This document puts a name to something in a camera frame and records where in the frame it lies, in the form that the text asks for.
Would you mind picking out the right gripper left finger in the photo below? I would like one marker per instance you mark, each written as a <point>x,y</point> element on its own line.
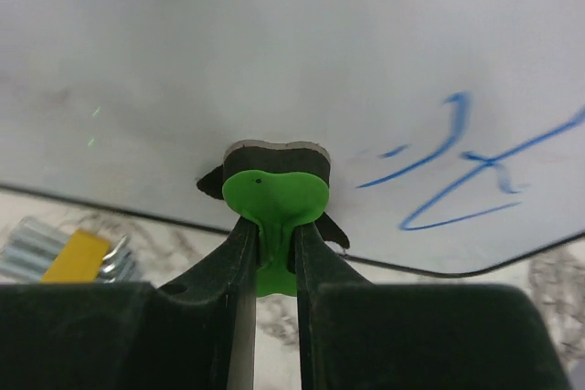
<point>195,332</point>

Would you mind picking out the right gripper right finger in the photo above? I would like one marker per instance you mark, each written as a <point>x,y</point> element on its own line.
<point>355,334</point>

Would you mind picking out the green black whiteboard eraser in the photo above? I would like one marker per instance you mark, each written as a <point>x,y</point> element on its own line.
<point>278,187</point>

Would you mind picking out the white whiteboard black frame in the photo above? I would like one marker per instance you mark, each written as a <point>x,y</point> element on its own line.
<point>455,128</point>

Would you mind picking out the yellow grey small connector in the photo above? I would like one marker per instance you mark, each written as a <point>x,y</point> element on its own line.
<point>37,252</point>

